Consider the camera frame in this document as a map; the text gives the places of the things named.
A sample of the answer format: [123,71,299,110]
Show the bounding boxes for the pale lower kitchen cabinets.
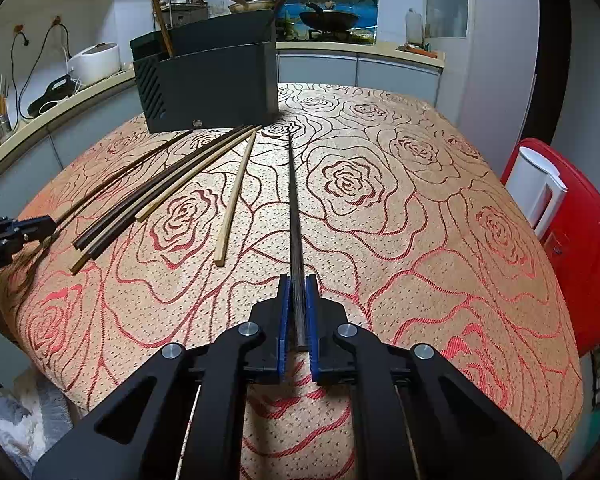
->
[0,52,441,211]

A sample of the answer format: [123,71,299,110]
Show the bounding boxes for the dark door frame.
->
[535,0,576,161]

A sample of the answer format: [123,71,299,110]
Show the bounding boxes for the golden pan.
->
[228,0,276,14]

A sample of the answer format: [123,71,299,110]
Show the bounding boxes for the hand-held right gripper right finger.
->
[306,274,563,480]

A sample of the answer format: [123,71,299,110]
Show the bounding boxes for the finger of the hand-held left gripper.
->
[5,216,58,247]

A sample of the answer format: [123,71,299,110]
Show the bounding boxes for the white electric kettle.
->
[505,146,568,236]

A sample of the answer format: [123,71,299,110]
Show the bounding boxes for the white plastic bottle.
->
[405,8,426,46]

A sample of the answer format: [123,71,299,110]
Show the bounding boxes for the metal spice rack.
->
[152,0,208,28]

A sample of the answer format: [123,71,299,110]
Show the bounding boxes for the black power cable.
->
[10,24,32,108]
[19,17,72,106]

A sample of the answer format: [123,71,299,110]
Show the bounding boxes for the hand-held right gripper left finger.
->
[32,274,291,480]

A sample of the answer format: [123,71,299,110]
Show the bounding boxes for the black wok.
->
[299,2,359,32]

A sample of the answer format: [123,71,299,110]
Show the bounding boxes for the dark brown chopstick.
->
[73,125,246,253]

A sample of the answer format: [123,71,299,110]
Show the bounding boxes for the row of chopsticks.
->
[86,125,256,261]

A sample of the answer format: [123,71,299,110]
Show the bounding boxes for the blue backsplash picture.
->
[280,0,378,41]

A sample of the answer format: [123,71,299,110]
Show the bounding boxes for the beige kitchen countertop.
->
[0,37,446,186]

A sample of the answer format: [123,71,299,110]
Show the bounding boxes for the orange tray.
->
[396,42,438,57]

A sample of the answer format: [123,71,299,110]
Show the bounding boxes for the red plastic stool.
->
[500,137,600,358]

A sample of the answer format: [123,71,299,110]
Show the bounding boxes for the white rice cooker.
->
[66,42,122,86]

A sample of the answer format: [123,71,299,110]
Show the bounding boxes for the grey fuzzy cloth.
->
[0,370,76,478]

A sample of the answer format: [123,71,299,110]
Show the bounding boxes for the metal utensil cup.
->
[0,74,15,145]

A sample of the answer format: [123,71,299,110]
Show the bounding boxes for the dark grey utensil holder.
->
[130,7,280,134]

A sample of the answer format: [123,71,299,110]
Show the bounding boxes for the black handheld appliance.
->
[27,74,74,117]

